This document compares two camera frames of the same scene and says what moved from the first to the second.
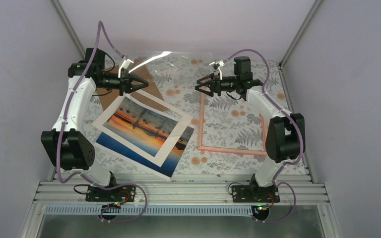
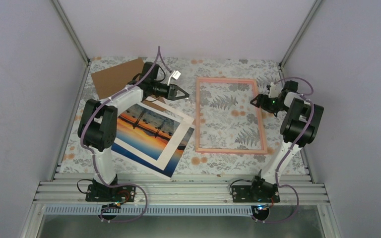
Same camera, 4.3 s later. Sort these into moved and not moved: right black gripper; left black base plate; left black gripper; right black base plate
Moved: left black gripper; right black gripper
Not moved: left black base plate; right black base plate
